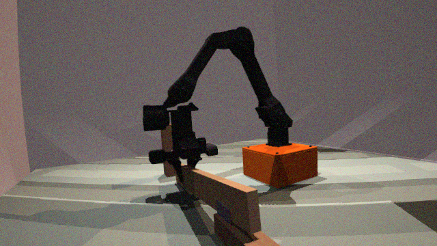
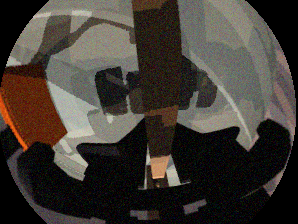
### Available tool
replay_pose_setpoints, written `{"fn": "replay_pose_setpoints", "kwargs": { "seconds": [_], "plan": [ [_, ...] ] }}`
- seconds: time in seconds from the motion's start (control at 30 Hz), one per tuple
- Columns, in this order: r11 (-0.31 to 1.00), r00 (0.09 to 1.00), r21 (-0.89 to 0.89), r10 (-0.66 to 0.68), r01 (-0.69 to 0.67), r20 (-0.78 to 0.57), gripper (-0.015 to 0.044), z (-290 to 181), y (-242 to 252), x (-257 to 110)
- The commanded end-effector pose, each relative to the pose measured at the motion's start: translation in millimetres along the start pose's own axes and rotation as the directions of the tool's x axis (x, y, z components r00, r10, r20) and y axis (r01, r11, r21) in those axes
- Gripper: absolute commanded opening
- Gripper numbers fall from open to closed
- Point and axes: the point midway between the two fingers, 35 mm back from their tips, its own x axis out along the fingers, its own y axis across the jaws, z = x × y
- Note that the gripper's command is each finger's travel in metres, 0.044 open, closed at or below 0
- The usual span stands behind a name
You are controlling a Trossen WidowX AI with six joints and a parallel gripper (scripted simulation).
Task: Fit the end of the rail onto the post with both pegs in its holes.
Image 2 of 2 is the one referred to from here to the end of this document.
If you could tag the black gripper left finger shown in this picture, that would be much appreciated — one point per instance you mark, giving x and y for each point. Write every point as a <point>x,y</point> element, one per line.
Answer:
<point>130,152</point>

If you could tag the long brown wooden beam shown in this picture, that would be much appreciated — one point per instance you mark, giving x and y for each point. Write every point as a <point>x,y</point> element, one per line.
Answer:
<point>158,46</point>

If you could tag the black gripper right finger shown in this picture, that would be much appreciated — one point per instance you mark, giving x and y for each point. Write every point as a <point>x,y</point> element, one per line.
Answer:
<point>189,146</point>

